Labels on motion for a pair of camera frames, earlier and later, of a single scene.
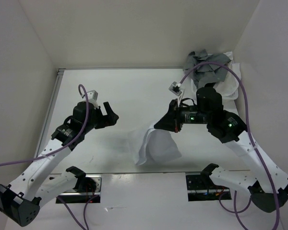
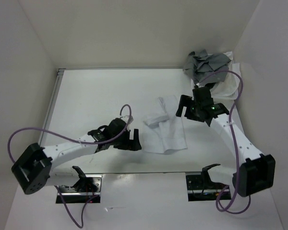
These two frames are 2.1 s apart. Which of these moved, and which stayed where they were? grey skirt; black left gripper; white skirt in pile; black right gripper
Moved: black left gripper; black right gripper
Stayed: white skirt in pile; grey skirt
